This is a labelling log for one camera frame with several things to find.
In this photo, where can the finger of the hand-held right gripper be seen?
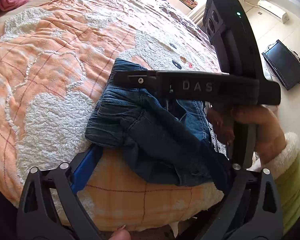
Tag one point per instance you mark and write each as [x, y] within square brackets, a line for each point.
[135, 80]

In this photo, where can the person's left hand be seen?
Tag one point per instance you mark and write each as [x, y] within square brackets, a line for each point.
[121, 235]

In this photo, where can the person's right hand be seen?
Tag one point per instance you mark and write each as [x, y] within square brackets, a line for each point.
[267, 132]

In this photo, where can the person's right forearm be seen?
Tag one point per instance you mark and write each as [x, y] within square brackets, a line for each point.
[290, 180]

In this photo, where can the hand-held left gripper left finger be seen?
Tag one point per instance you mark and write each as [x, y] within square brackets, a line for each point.
[86, 167]

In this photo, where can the white air conditioner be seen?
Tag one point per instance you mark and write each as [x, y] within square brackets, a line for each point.
[273, 10]

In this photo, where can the blue denim pants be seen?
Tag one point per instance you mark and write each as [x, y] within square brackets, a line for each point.
[152, 140]

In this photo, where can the orange and white bedspread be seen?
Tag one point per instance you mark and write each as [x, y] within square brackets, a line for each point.
[52, 67]

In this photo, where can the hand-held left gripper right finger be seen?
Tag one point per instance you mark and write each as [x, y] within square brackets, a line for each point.
[236, 180]

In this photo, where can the black flat television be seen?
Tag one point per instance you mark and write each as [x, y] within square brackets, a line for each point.
[285, 65]

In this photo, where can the cream curtain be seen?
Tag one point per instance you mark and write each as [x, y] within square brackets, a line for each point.
[202, 15]

